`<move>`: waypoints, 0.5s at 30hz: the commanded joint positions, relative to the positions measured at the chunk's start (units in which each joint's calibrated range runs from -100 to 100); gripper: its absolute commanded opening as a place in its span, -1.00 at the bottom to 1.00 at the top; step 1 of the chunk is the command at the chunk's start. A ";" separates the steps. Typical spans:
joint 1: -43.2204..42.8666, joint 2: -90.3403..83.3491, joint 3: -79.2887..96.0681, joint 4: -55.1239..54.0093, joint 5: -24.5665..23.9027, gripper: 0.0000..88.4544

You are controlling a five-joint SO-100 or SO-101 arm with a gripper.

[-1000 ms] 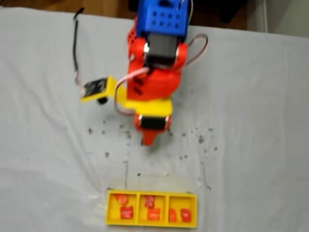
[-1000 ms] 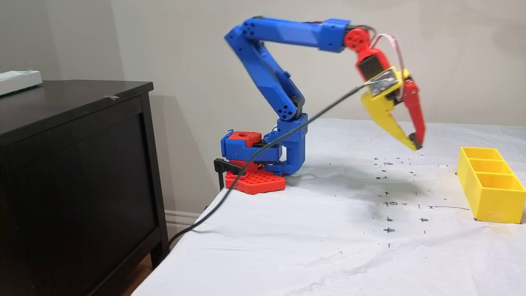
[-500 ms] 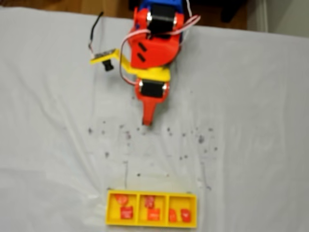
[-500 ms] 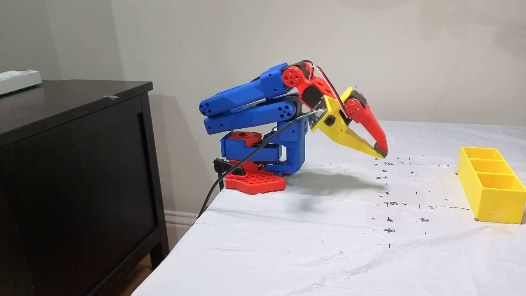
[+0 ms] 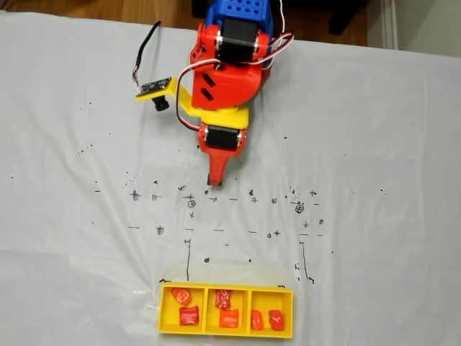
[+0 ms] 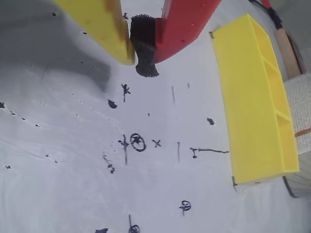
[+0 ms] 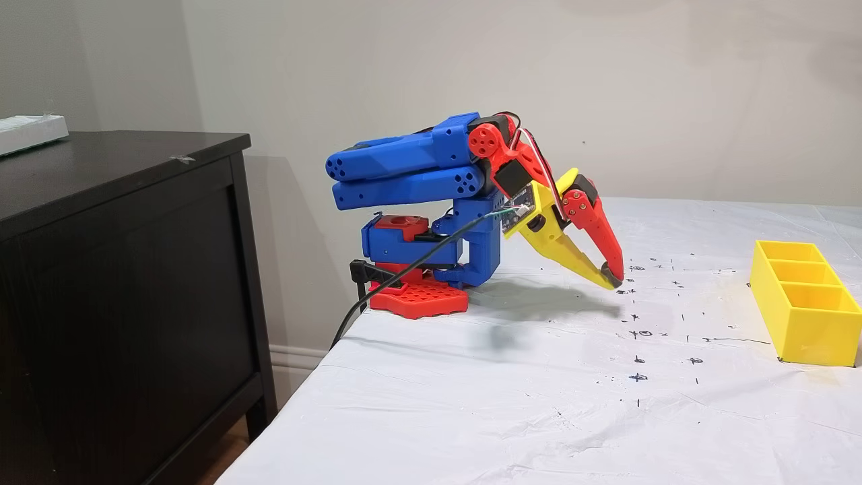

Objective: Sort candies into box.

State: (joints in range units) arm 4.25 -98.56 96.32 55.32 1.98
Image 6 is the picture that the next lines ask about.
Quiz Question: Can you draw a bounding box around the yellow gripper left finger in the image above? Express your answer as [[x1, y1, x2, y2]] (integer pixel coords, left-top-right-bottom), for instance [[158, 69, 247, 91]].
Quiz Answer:
[[52, 0, 136, 66]]

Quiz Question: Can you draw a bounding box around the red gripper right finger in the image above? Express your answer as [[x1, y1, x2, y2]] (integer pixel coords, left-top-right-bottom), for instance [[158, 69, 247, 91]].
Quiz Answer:
[[130, 0, 222, 78]]

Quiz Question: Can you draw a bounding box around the yellow three-compartment box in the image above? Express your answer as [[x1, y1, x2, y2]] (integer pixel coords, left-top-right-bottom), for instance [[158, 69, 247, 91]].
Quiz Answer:
[[210, 14, 300, 185]]

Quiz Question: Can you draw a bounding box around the wooden cricket bat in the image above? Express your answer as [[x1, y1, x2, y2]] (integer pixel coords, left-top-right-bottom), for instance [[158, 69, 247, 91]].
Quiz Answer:
[[250, 0, 307, 79]]

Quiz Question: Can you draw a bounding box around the white tablecloth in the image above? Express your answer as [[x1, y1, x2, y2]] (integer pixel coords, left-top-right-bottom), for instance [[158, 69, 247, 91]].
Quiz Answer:
[[0, 0, 311, 233]]

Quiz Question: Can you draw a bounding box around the printed newspaper sheet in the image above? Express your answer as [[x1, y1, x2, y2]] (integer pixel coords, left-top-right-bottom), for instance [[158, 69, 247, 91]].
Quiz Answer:
[[283, 74, 311, 155]]

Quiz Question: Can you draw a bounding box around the white stringed racket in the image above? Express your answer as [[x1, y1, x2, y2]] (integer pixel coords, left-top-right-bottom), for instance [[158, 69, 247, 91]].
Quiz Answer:
[[282, 150, 311, 199]]

